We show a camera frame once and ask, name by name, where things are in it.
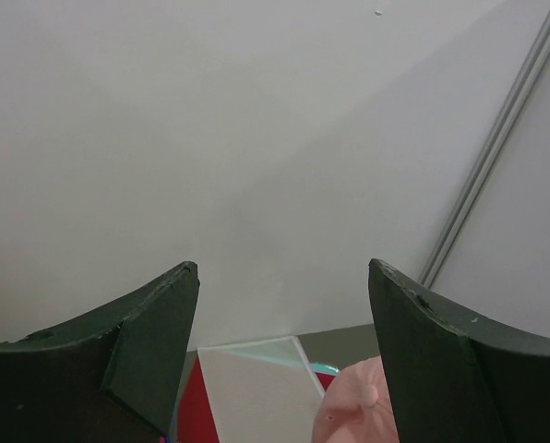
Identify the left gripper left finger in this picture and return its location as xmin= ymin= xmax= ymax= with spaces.
xmin=0 ymin=261 xmax=199 ymax=442

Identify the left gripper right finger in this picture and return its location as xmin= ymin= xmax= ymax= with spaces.
xmin=368 ymin=259 xmax=550 ymax=442

